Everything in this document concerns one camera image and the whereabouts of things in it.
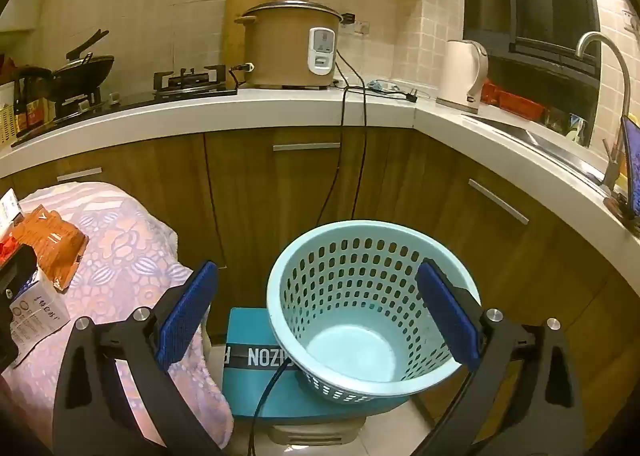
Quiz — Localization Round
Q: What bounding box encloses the white paper carton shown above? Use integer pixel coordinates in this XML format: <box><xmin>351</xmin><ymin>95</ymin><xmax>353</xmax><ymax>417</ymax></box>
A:
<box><xmin>7</xmin><ymin>268</ymin><xmax>71</xmax><ymax>369</ymax></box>

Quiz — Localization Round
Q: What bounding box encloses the black floor cable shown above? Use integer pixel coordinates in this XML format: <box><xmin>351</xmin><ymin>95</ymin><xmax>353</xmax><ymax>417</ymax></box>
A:
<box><xmin>247</xmin><ymin>366</ymin><xmax>301</xmax><ymax>456</ymax></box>

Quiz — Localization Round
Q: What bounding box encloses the black gas stove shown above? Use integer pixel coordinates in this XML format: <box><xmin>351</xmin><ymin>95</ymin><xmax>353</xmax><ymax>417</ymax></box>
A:
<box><xmin>11</xmin><ymin>64</ymin><xmax>239</xmax><ymax>149</ymax></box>

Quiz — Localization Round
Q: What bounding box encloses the steel kitchen sink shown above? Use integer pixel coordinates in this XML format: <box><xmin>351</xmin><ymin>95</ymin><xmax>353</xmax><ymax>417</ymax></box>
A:
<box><xmin>462</xmin><ymin>113</ymin><xmax>608</xmax><ymax>187</ymax></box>

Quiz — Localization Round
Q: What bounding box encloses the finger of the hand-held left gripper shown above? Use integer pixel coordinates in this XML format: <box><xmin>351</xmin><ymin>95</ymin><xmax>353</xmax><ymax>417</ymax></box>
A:
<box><xmin>0</xmin><ymin>318</ymin><xmax>21</xmax><ymax>364</ymax></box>
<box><xmin>0</xmin><ymin>245</ymin><xmax>40</xmax><ymax>304</ymax></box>

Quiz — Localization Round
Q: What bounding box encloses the steel kitchen faucet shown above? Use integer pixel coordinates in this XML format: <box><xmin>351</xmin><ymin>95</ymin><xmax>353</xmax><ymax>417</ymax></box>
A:
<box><xmin>575</xmin><ymin>32</ymin><xmax>633</xmax><ymax>197</ymax></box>

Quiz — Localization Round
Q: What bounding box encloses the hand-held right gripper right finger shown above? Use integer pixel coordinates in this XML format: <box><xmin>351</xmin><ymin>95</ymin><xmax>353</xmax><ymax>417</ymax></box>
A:
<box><xmin>412</xmin><ymin>258</ymin><xmax>586</xmax><ymax>456</ymax></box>

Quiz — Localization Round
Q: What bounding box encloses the beige rice cooker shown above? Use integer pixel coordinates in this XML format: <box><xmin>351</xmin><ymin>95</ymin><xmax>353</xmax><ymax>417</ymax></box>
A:
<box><xmin>235</xmin><ymin>0</ymin><xmax>346</xmax><ymax>89</ymax></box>

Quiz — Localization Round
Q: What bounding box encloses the teal cardboard box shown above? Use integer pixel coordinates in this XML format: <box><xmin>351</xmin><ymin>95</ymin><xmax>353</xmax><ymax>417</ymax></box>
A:
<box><xmin>222</xmin><ymin>307</ymin><xmax>411</xmax><ymax>419</ymax></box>

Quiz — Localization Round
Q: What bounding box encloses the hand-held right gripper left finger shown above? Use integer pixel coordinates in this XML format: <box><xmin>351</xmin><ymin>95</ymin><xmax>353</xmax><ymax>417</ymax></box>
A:
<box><xmin>52</xmin><ymin>261</ymin><xmax>223</xmax><ymax>456</ymax></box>

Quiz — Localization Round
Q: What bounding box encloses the black pot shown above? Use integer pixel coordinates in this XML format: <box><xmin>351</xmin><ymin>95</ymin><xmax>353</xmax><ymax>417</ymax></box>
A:
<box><xmin>14</xmin><ymin>66</ymin><xmax>53</xmax><ymax>101</ymax></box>

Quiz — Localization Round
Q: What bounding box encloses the wooden cutting board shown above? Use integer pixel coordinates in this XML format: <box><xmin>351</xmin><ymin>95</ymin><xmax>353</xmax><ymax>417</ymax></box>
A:
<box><xmin>227</xmin><ymin>0</ymin><xmax>309</xmax><ymax>56</ymax></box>

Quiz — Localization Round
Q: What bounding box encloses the wooden kitchen cabinet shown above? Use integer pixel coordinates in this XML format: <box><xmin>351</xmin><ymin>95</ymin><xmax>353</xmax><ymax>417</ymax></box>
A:
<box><xmin>0</xmin><ymin>128</ymin><xmax>640</xmax><ymax>456</ymax></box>

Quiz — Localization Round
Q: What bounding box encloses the small white box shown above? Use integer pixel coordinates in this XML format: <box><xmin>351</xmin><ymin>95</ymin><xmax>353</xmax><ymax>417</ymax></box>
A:
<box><xmin>0</xmin><ymin>188</ymin><xmax>24</xmax><ymax>231</ymax></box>

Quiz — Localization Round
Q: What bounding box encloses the pink floral cloth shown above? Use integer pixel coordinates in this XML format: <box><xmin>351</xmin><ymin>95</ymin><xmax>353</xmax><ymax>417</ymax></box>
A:
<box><xmin>0</xmin><ymin>181</ymin><xmax>235</xmax><ymax>449</ymax></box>

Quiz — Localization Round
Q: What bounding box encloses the white electric kettle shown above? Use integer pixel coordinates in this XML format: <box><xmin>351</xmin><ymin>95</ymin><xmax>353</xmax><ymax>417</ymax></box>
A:
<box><xmin>436</xmin><ymin>40</ymin><xmax>490</xmax><ymax>114</ymax></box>

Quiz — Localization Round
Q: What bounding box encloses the woven wicker basket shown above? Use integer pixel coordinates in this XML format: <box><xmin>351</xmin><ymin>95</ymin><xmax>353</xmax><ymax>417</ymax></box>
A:
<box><xmin>0</xmin><ymin>86</ymin><xmax>21</xmax><ymax>147</ymax></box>

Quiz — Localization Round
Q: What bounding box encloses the light blue perforated basket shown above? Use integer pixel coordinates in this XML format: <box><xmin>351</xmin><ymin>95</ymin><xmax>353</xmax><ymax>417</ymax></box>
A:
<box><xmin>266</xmin><ymin>221</ymin><xmax>482</xmax><ymax>404</ymax></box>

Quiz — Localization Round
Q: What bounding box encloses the orange snack packet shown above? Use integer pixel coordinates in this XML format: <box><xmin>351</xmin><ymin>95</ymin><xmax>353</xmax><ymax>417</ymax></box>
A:
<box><xmin>11</xmin><ymin>205</ymin><xmax>90</xmax><ymax>293</ymax></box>

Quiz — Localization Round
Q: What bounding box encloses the red label sauce bottle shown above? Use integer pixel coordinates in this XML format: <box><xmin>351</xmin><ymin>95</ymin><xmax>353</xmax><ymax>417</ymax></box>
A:
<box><xmin>27</xmin><ymin>100</ymin><xmax>49</xmax><ymax>129</ymax></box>

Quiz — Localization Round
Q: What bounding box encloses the metal cabinet handle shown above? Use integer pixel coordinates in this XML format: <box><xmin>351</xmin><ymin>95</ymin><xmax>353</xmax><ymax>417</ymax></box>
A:
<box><xmin>272</xmin><ymin>142</ymin><xmax>342</xmax><ymax>153</ymax></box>
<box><xmin>468</xmin><ymin>179</ymin><xmax>529</xmax><ymax>225</ymax></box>
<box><xmin>56</xmin><ymin>167</ymin><xmax>103</xmax><ymax>183</ymax></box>

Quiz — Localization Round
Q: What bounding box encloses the black wok with lid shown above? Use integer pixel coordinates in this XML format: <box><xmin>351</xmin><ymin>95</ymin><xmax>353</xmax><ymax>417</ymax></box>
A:
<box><xmin>52</xmin><ymin>29</ymin><xmax>115</xmax><ymax>101</ymax></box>

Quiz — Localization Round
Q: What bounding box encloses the black plug with cable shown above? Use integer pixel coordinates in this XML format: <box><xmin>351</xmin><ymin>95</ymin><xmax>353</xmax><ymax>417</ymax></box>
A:
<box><xmin>345</xmin><ymin>83</ymin><xmax>419</xmax><ymax>104</ymax></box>

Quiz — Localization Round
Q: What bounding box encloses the tablet on stand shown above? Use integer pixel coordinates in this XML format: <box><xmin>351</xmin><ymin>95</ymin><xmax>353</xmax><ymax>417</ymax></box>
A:
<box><xmin>602</xmin><ymin>117</ymin><xmax>640</xmax><ymax>224</ymax></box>

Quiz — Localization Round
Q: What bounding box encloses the red packet on sill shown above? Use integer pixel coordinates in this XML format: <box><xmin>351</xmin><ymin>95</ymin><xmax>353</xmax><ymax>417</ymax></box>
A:
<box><xmin>482</xmin><ymin>80</ymin><xmax>543</xmax><ymax>119</ymax></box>

